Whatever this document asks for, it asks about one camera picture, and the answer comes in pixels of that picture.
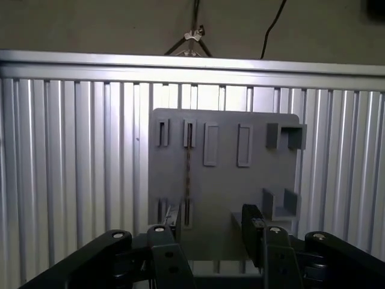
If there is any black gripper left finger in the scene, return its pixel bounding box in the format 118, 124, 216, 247
17, 204, 196, 289

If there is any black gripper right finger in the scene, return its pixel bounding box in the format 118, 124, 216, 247
242, 204, 385, 289

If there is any grey plastic parts rack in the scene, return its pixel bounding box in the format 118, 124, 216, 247
147, 107, 308, 263

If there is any black tripod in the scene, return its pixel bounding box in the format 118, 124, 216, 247
164, 0, 213, 58

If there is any thin black wall cable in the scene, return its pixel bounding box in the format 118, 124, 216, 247
259, 0, 288, 60

